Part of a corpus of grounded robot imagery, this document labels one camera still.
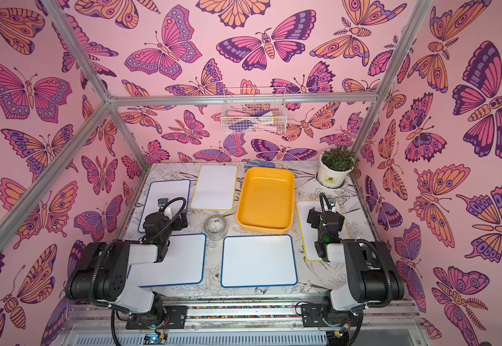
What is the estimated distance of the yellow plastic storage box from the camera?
3.06ft

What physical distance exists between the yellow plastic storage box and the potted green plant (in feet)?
0.51

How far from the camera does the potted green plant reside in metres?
0.99
